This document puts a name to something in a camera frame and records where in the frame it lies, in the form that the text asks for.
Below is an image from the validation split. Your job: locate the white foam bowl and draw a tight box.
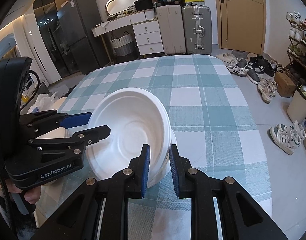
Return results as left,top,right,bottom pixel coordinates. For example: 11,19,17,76
86,88,177,187

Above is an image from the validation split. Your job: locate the person's left hand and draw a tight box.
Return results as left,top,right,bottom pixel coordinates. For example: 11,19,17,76
0,180,41,204

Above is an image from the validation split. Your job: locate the cream bowl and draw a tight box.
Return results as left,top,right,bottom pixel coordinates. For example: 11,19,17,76
37,97,68,139

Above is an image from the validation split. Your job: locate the white plastic bag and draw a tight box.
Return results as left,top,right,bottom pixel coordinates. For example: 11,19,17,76
28,93,59,114

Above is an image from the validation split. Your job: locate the white sneaker pair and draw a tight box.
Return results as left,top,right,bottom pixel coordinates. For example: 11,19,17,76
269,120,306,155

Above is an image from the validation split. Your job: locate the woven laundry basket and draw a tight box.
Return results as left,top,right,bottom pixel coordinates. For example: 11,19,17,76
110,31,135,57

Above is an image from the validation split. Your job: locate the dark grey refrigerator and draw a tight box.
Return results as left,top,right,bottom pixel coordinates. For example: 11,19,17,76
57,0,110,74

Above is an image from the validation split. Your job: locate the white drawer dresser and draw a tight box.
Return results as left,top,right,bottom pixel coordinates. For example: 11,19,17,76
92,9,164,56

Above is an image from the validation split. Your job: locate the white trash bin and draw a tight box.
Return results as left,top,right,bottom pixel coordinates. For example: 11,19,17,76
287,88,306,123

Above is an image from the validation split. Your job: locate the oval mirror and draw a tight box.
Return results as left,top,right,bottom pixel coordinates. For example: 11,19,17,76
105,0,138,17

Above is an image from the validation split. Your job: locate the brown cardboard box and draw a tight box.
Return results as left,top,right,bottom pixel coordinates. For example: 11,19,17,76
274,72,296,98

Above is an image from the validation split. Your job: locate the black bag on dresser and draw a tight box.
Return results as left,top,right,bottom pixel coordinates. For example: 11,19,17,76
134,0,154,11

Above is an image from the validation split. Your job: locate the beige suitcase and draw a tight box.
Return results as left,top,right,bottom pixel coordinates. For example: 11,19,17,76
155,4,186,55

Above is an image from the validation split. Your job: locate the silver aluminium suitcase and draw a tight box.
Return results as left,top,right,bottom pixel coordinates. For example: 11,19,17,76
182,5,212,55

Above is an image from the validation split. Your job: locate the shoe rack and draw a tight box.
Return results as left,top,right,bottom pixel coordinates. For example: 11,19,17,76
286,12,306,86

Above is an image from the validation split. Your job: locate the wooden door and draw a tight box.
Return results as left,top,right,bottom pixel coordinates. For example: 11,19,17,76
216,0,266,54

